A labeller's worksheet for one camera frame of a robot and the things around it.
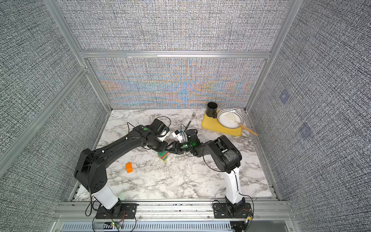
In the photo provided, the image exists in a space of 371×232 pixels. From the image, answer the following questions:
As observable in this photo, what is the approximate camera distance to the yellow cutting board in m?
1.06

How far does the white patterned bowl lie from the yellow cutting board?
0.01 m

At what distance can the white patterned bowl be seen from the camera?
1.09 meters
